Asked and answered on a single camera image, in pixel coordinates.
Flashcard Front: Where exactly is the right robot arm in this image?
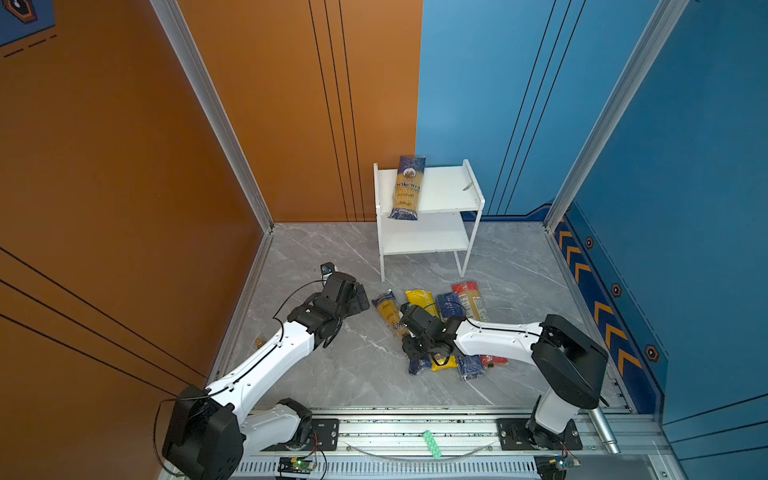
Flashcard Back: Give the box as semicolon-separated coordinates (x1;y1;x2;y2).
400;304;608;450

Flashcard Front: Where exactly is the red-ended spaghetti bag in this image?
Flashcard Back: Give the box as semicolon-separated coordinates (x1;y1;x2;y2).
452;281;509;368

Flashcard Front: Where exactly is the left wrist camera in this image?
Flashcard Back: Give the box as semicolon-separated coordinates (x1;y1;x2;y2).
320;262;336;279

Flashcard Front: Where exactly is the left green circuit board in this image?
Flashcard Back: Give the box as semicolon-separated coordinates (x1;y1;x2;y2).
277;457;317;478

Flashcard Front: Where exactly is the green circuit board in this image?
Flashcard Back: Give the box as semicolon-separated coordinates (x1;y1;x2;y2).
534;457;581;480
277;457;317;478

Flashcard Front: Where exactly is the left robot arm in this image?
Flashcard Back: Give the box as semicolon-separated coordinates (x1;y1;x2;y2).
152;263;371;479

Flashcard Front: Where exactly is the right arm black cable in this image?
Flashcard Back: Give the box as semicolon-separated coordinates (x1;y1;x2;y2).
422;299;544;368

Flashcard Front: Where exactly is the green ridged plastic piece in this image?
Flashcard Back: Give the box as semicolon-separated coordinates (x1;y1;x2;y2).
422;430;442;459

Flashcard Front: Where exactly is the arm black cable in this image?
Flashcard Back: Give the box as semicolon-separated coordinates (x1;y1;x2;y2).
422;299;544;368
152;279;328;478

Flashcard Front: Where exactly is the blue Barilla spaghetti box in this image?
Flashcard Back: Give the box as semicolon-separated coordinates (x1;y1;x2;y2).
437;292;485;381

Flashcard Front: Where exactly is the right green circuit board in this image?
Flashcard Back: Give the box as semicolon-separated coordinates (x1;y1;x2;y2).
534;457;581;480

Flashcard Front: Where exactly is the Ankara spaghetti bag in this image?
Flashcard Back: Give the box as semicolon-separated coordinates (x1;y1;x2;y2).
371;290;431;376
389;156;426;221

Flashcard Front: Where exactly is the aluminium front rail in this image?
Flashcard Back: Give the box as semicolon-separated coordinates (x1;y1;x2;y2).
228;408;686;479

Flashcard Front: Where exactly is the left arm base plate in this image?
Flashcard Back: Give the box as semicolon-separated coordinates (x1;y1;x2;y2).
264;418;340;452

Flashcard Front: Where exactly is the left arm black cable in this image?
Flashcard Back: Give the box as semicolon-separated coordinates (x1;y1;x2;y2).
152;279;328;478

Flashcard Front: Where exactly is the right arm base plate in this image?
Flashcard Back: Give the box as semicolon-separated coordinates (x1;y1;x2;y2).
496;418;583;452

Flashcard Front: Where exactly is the white two-tier shelf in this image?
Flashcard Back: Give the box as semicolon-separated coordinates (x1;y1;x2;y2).
373;159;485;277

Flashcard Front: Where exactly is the silver metal cylinder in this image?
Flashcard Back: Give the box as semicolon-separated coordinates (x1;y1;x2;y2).
588;407;621;455

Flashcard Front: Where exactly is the yellow Pastatime spaghetti bag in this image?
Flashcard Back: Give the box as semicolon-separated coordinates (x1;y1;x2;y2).
405;290;455;370

